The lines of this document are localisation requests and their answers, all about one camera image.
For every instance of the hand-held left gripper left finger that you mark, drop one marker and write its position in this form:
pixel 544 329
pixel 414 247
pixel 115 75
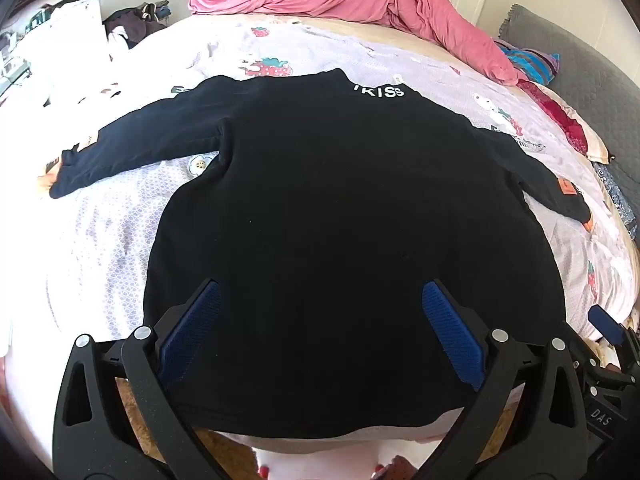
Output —
pixel 192 330

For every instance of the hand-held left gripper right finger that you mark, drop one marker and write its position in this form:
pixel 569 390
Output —
pixel 450 332

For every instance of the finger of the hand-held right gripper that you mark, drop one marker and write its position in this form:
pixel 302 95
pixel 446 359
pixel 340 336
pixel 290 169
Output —
pixel 606 327

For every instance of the black long-sleeved shirt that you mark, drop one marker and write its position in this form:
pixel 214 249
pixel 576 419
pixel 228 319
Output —
pixel 325 210

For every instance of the pile of dark clothes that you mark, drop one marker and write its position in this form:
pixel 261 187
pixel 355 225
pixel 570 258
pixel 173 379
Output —
pixel 132 22

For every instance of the strawberry printed blanket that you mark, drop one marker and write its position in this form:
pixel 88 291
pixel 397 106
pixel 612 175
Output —
pixel 115 260

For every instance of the blue patterned cloth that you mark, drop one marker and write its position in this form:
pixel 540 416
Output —
pixel 617 195

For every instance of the red floral pillow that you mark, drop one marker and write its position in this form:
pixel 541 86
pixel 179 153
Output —
pixel 565 120

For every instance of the grey quilted headboard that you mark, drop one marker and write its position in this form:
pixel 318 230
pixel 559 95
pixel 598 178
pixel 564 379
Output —
pixel 595 75

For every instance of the blue striped cloth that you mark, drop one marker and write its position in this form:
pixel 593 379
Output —
pixel 530 60

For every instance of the white drawer cabinet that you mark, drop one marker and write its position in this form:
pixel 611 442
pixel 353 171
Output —
pixel 70 35

